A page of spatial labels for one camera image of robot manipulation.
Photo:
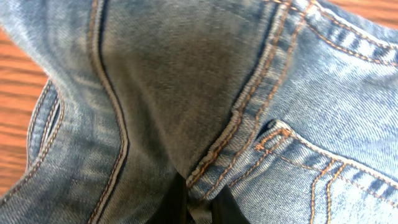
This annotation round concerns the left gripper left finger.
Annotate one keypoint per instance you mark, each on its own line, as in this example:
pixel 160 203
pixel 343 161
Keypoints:
pixel 173 207

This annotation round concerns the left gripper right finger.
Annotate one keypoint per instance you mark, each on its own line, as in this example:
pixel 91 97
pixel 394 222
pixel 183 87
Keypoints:
pixel 225 210

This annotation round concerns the light blue denim jeans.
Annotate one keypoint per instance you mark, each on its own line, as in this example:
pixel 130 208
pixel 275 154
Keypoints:
pixel 291 104

